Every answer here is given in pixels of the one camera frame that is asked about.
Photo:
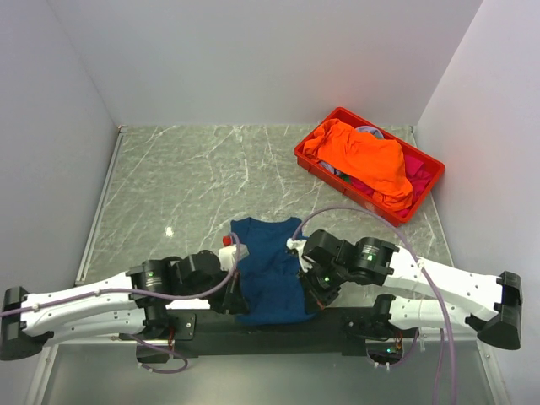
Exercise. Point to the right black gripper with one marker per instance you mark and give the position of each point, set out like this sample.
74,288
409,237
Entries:
321,297

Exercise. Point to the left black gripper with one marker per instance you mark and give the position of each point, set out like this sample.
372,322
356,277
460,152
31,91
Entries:
234,302

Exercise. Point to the blue mickey t shirt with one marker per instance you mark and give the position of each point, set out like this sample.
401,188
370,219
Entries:
269,274

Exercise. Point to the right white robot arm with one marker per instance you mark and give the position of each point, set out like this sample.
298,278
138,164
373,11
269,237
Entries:
422,293

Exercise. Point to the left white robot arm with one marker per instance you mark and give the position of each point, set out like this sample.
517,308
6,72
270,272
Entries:
133,302

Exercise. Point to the black base beam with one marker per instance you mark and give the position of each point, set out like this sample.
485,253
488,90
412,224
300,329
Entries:
343,330

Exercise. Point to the orange t shirt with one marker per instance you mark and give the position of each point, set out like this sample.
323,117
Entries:
378,163

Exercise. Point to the red plastic bin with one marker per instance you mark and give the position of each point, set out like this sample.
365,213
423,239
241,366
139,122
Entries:
341,182

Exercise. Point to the magenta t shirt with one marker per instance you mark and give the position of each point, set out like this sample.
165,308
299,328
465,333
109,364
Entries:
416,174

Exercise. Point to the lavender t shirt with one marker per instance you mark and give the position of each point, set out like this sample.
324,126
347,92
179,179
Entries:
376,132

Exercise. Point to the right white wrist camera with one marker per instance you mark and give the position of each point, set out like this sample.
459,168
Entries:
295,246

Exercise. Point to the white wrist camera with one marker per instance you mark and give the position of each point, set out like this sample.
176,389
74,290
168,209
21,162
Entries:
232,252
295,246

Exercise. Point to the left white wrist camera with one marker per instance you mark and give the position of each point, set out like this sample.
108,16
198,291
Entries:
232,252

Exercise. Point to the aluminium rail frame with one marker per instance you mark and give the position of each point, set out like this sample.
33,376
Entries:
426,335

